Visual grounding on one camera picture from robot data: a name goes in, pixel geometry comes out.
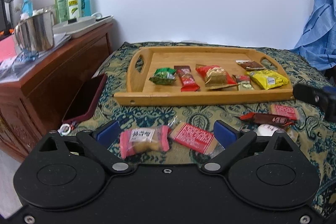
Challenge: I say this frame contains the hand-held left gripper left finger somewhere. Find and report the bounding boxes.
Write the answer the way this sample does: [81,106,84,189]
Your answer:
[38,120,132,176]

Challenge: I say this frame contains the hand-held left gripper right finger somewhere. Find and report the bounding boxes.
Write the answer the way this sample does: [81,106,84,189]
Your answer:
[201,120,302,175]

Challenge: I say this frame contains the red biscuit packet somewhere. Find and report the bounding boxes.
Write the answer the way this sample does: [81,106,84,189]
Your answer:
[168,122,223,157]
[270,104,300,121]

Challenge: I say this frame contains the pink snack packet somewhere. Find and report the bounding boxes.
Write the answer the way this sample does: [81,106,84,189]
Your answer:
[119,126,170,160]

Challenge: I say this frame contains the yellow snack packet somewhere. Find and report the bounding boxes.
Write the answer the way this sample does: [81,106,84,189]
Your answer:
[245,70,290,90]

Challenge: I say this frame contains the white rice cake packet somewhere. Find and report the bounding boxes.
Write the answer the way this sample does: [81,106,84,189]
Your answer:
[253,123,300,143]

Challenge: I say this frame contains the brown candy wrapper red ends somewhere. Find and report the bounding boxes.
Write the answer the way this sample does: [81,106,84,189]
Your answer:
[239,112,296,127]

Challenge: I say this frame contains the small beige snack packet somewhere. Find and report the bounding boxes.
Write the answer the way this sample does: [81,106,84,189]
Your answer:
[238,81,255,91]

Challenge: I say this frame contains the red gold snack packet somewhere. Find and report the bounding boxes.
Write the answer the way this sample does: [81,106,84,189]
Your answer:
[196,64,237,90]

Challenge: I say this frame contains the small brown snack packet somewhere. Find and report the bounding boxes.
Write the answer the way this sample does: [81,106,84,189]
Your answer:
[232,74,251,84]

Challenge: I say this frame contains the brown white snack packet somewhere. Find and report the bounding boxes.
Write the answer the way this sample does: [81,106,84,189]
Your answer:
[235,60,266,71]

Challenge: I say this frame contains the red brown bar packet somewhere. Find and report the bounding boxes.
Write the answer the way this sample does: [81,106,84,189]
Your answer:
[174,65,200,92]

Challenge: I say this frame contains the green snack packet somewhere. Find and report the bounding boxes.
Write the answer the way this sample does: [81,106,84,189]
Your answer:
[149,67,177,86]

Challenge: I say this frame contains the wooden tray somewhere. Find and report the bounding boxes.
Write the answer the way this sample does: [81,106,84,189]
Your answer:
[114,46,294,106]

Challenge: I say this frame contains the paisley blanket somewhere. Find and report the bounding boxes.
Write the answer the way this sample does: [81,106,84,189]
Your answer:
[62,42,336,216]

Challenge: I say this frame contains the maroon pouch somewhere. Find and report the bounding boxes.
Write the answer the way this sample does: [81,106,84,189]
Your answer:
[62,73,108,125]

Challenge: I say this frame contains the blue plaid shirt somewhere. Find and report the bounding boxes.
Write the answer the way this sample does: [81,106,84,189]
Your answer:
[290,0,336,71]

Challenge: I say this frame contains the wooden cabinet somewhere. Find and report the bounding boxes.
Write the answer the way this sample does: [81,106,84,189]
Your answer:
[0,22,114,163]

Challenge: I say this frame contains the white bed sheet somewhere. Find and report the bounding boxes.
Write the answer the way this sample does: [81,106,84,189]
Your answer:
[168,40,210,44]

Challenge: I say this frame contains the grey papers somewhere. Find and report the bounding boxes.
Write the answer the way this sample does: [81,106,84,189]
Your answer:
[51,32,72,47]

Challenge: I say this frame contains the white plastic tray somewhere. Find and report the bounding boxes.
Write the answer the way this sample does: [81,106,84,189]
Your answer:
[52,15,114,40]

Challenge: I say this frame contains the crumpled clear plastic bag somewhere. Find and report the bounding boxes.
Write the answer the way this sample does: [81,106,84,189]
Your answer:
[0,51,42,83]

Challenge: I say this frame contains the metal mug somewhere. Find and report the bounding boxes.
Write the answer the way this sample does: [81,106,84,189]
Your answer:
[14,10,55,53]

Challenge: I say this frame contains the pink paper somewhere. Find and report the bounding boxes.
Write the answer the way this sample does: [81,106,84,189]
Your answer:
[0,36,20,63]

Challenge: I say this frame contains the light green bottle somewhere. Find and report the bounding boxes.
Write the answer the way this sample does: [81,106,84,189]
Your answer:
[54,0,68,23]

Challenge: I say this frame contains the green white bottle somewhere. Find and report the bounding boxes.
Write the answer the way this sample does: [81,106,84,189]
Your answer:
[66,0,81,25]

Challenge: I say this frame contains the small teal bottle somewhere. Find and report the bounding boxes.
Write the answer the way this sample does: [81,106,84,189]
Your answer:
[22,0,33,17]

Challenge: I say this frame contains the white key ring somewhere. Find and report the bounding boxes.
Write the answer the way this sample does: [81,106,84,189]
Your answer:
[59,123,73,136]

